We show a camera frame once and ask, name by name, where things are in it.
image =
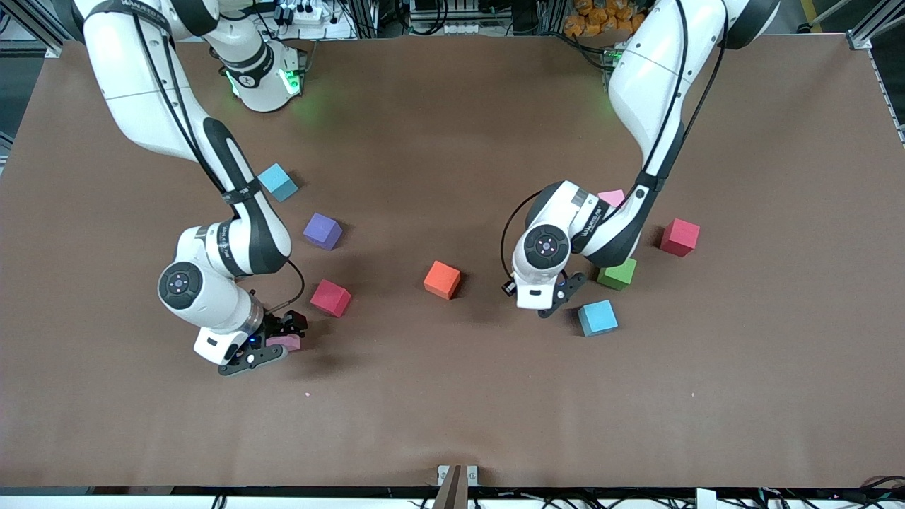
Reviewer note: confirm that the white power strip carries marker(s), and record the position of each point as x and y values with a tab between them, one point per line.
300	13
452	28

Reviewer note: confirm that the red foam block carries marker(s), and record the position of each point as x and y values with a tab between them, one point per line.
679	237
330	297

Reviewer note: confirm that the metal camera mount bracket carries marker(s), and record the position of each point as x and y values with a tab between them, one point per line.
456	477

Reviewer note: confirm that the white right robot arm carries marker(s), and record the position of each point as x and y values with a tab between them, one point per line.
141	85

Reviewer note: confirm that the aluminium frame post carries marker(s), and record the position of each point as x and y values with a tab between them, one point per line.
877	21
35	28

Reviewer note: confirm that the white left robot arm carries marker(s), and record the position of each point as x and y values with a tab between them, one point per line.
650	78

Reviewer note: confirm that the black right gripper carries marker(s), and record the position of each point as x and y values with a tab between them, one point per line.
277	326

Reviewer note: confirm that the bag of orange snacks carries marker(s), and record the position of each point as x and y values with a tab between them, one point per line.
597	18

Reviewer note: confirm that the pink foam block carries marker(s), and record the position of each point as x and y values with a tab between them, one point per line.
284	343
612	197

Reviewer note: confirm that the purple foam block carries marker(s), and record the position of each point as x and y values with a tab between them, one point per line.
322	230

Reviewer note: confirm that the light blue foam block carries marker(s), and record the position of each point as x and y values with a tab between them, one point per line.
597	317
281	182

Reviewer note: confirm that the green foam block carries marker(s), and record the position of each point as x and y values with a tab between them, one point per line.
619	276

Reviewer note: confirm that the orange foam block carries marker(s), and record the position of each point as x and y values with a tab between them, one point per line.
442	280

